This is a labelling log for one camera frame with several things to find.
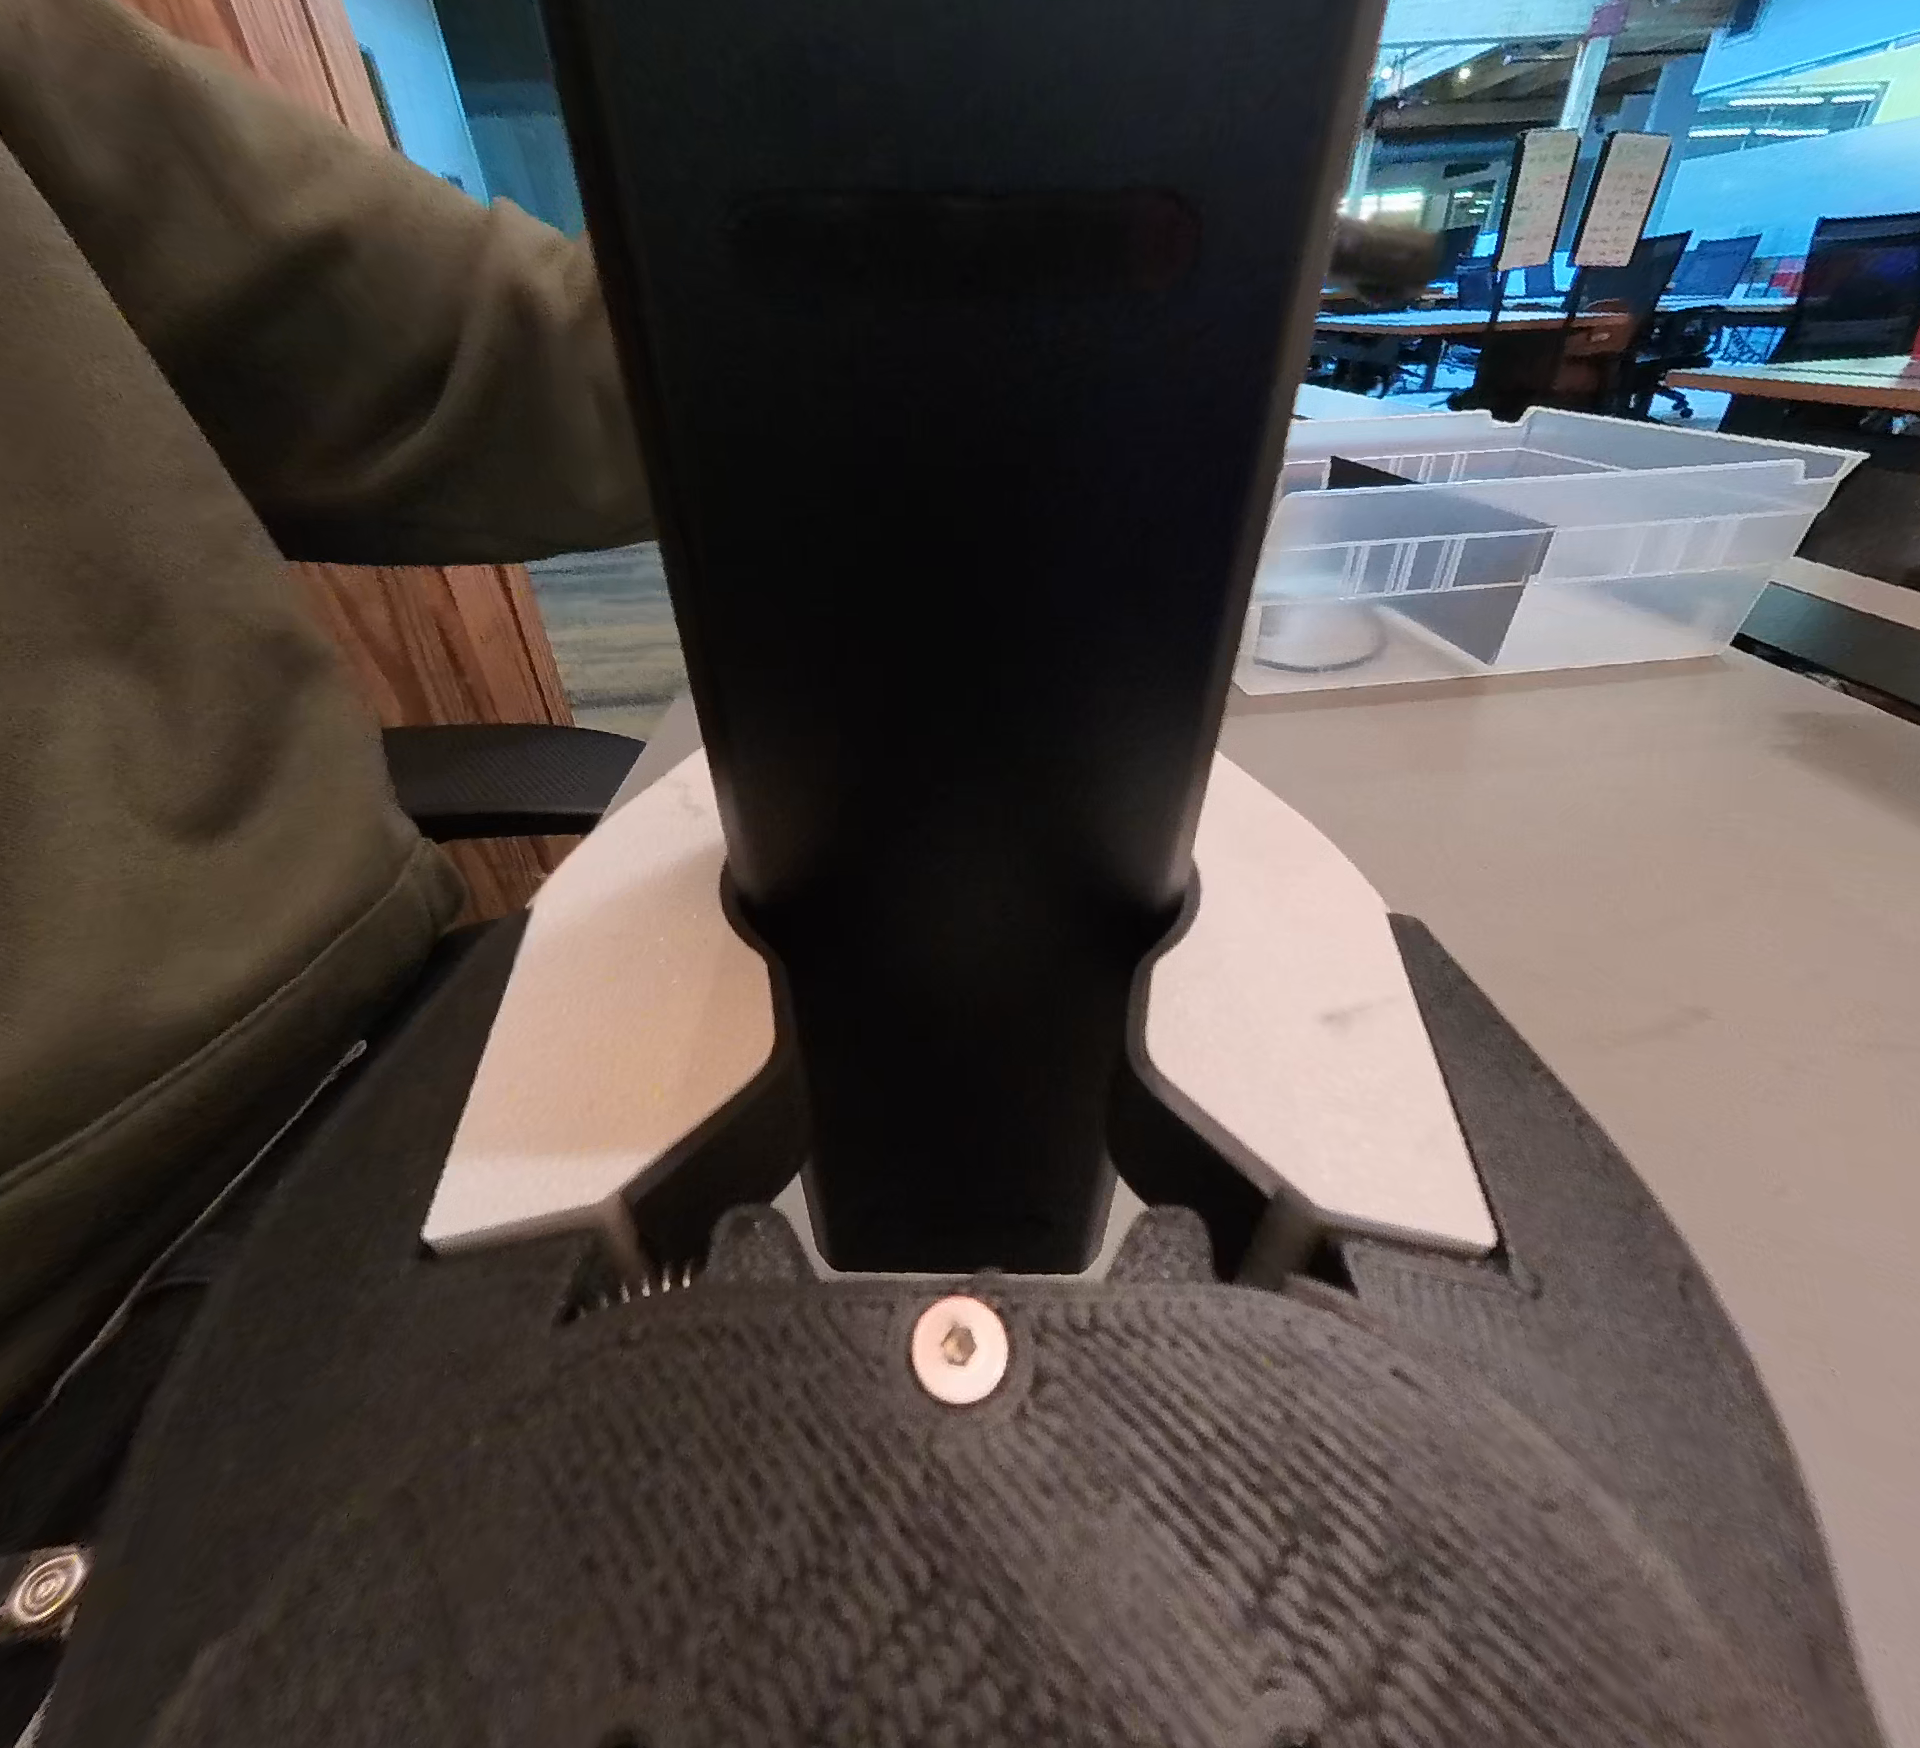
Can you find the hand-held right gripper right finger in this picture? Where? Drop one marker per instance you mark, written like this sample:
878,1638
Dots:
1321,1028

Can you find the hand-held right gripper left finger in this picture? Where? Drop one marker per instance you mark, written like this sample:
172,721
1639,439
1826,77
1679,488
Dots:
600,1028

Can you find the clear plastic organizer box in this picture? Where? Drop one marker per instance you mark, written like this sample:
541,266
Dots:
1651,549

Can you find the black multiport USB hub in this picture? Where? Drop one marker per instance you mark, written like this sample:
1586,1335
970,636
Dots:
959,427

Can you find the person's left forearm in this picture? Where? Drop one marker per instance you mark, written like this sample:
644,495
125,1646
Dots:
376,352

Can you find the grey desk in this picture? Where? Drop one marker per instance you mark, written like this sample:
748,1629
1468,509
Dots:
1576,878

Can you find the black chair armrest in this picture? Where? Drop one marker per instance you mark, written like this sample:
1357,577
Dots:
496,773

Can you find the person's olive jacket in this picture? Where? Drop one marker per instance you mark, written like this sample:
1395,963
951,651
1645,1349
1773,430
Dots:
149,878

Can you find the black office chair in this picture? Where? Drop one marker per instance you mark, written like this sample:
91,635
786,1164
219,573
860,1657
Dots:
1620,322

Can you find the white paper sign board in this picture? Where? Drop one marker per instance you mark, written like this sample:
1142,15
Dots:
1538,195
1620,195

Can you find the black monitor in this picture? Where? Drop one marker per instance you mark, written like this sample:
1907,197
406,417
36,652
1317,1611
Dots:
1851,286

